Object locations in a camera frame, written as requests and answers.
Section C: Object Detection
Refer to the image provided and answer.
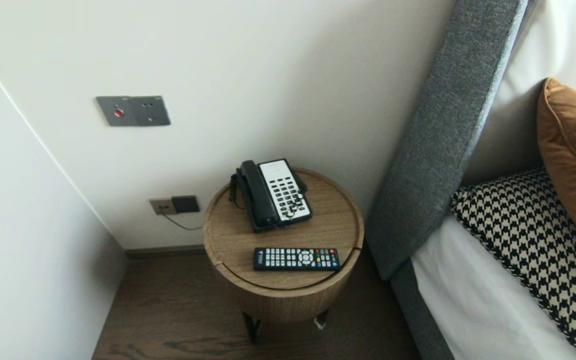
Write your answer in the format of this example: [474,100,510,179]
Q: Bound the grey wall switch panel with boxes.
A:
[95,95,172,127]

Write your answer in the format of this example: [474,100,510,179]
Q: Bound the beige upholstered headboard panel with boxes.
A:
[460,77,551,187]

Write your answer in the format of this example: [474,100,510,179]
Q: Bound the thin black telephone cable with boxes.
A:
[162,212,204,232]

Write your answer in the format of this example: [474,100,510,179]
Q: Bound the black telephone base white keypad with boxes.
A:
[235,158,314,234]

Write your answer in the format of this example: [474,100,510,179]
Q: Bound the black TV remote control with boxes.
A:
[253,247,341,272]

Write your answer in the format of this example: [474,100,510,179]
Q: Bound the dark grey power socket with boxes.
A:
[171,195,201,214]

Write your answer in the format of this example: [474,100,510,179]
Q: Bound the grey fabric bed frame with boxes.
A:
[389,259,456,360]

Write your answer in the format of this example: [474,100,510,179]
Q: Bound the white bed sheet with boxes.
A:
[410,215,576,360]

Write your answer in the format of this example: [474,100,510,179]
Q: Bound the black telephone handset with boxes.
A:
[239,160,282,229]

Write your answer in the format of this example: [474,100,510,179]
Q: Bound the grey fabric headboard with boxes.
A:
[365,0,531,282]

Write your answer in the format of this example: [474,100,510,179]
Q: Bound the brown wooden baseboard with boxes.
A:
[125,244,208,259]

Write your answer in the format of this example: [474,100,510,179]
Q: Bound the black white houndstooth pillow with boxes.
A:
[450,166,576,360]

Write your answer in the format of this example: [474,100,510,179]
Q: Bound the black metal table legs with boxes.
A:
[242,309,330,345]

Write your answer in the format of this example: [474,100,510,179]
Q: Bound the beige wall data socket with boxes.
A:
[149,198,178,216]

